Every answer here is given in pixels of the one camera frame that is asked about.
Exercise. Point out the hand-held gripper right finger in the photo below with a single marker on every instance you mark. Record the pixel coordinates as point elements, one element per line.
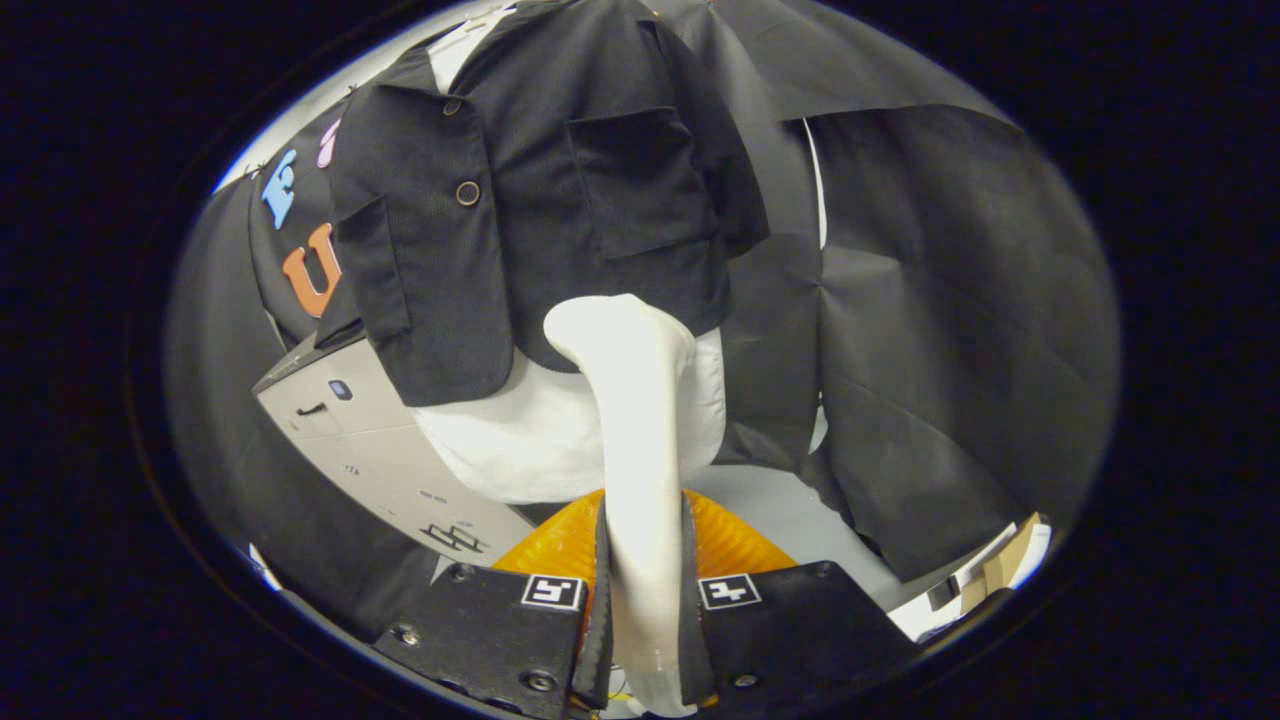
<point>800,630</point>

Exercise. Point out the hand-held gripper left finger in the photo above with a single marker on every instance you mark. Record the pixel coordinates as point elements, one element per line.
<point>480,630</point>

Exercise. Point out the black suit jacket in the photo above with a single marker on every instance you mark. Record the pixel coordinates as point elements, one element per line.
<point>600,200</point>

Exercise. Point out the white mannequin torso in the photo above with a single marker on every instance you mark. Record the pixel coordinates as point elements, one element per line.
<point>520,440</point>

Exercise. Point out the grey cabinet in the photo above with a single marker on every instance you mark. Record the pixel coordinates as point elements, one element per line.
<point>380,460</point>

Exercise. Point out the cardboard box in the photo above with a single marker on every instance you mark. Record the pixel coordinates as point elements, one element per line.
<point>1010,555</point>

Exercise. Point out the black backdrop cloth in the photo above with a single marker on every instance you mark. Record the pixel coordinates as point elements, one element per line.
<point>950,350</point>

